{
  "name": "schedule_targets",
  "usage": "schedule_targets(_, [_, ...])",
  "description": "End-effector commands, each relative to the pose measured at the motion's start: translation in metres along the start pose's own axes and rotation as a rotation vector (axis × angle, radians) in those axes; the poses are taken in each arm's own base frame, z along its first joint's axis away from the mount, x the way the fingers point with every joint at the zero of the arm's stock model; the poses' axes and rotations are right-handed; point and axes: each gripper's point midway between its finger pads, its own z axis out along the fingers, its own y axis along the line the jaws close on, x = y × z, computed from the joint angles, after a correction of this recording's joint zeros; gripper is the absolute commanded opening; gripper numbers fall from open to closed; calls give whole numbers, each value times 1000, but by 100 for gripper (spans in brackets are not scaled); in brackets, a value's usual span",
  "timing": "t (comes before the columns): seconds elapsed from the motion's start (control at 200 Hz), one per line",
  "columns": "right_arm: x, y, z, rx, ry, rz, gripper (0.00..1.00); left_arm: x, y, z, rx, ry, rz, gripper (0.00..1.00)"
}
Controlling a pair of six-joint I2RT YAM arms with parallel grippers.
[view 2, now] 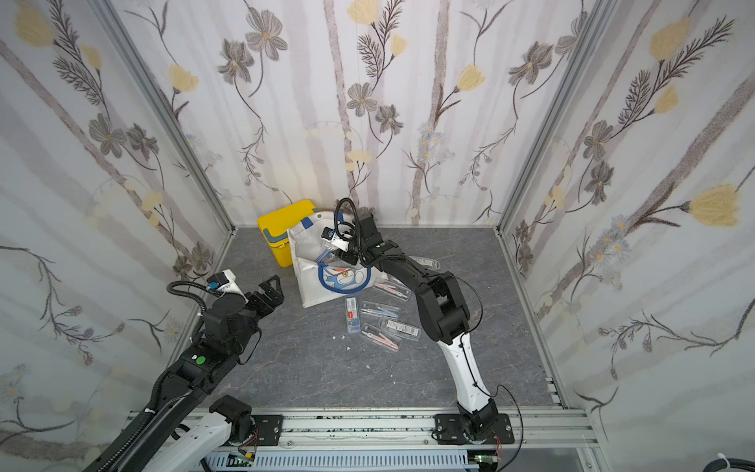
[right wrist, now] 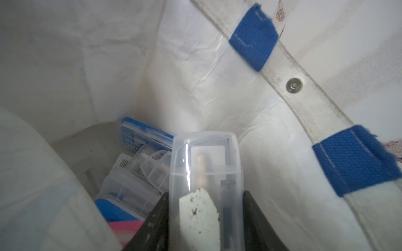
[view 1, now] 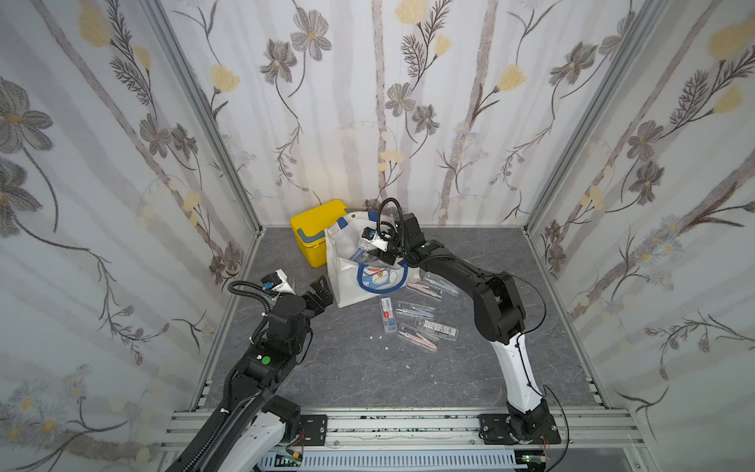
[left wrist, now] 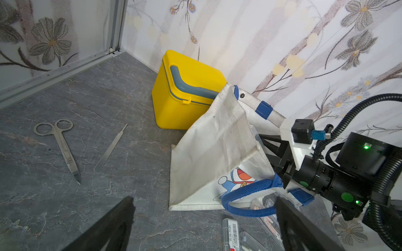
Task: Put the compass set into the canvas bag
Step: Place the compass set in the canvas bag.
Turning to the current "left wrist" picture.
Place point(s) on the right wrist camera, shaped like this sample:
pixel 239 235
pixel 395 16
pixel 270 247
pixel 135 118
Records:
pixel 301 135

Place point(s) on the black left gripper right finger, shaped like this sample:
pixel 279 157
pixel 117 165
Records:
pixel 300 234

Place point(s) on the metal scissors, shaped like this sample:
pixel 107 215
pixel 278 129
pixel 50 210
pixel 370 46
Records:
pixel 57 132

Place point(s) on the clear case with red label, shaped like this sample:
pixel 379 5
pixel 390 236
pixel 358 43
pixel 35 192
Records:
pixel 230 235

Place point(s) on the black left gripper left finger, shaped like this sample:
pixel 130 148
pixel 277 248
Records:
pixel 111 232

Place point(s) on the yellow plastic lidded box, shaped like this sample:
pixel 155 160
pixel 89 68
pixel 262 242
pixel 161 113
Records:
pixel 184 90

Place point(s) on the clear case pink compass right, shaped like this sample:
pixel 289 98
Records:
pixel 269 223

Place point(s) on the white canvas cartoon tote bag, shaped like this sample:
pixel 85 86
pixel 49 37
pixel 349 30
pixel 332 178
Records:
pixel 220 162

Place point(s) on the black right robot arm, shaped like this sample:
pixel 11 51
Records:
pixel 356 176

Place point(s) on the metal scalpel handle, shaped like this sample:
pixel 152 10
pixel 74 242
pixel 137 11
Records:
pixel 98 167

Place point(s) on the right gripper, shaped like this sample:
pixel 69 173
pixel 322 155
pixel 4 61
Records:
pixel 315 176

